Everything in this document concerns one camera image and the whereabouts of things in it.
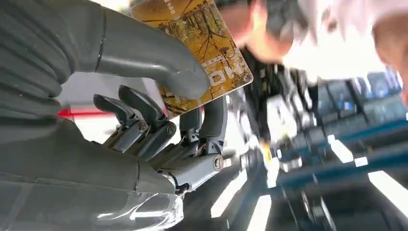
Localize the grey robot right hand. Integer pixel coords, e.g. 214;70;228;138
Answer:
0;0;229;231

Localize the red barrier belt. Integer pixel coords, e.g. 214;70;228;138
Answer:
57;107;119;121

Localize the person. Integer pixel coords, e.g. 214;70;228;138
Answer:
219;0;408;106

